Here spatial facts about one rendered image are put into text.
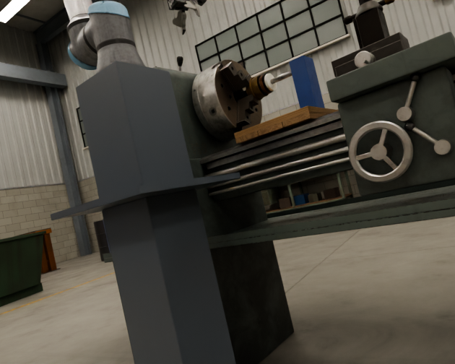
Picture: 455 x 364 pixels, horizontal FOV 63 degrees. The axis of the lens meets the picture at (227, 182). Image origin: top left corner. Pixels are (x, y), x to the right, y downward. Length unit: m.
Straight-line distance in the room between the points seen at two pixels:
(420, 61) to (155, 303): 0.88
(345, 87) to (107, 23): 0.69
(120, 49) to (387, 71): 0.72
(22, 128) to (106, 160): 11.97
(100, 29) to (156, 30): 10.00
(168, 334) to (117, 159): 0.48
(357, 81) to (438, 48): 0.19
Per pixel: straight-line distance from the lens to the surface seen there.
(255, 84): 1.49
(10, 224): 12.10
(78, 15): 1.38
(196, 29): 10.31
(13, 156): 12.66
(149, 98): 1.10
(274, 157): 1.29
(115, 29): 1.20
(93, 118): 1.14
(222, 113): 1.45
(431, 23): 8.29
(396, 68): 1.01
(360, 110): 1.07
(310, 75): 1.40
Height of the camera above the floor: 0.67
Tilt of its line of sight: 3 degrees up
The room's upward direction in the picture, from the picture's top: 13 degrees counter-clockwise
